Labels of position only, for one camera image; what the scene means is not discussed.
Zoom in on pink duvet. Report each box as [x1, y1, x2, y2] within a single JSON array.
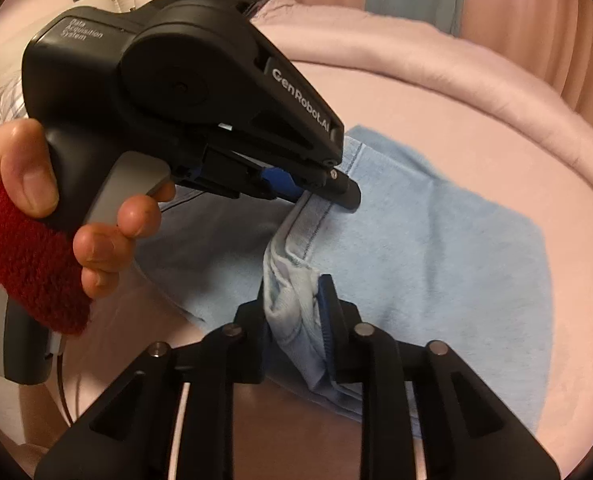
[[252, 0, 593, 188]]

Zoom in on red knitted sleeve cuff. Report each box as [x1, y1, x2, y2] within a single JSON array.
[[0, 183, 91, 336]]

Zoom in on left hand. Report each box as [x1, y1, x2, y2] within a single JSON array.
[[0, 118, 177, 302]]

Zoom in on light blue denim jeans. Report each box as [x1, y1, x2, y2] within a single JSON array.
[[136, 126, 553, 428]]

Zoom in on plaid pillow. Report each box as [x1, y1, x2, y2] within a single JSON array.
[[0, 49, 27, 125]]

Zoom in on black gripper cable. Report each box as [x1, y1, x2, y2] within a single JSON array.
[[53, 349, 78, 428]]

